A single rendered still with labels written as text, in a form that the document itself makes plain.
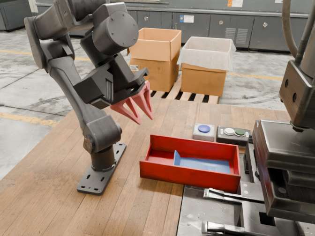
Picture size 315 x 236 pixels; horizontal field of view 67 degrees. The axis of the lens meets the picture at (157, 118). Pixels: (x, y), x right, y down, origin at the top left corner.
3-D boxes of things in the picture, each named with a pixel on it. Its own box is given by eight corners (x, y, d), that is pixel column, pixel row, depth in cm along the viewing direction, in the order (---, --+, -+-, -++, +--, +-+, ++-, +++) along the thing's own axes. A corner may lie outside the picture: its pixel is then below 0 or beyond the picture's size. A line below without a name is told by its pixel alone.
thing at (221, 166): (174, 157, 70) (175, 149, 68) (228, 162, 68) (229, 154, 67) (172, 174, 64) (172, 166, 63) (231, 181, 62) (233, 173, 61)
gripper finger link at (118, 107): (155, 124, 48) (131, 85, 45) (127, 135, 51) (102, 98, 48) (162, 108, 54) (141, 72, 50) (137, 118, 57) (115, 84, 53)
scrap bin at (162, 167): (150, 149, 74) (150, 133, 71) (234, 161, 69) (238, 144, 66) (139, 177, 64) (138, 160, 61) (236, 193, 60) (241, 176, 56)
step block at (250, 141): (243, 158, 71) (249, 133, 66) (253, 159, 70) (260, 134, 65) (244, 173, 65) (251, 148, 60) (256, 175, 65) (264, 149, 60)
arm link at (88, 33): (130, 51, 45) (109, 16, 43) (108, 66, 42) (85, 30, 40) (113, 58, 51) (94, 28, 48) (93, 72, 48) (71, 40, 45)
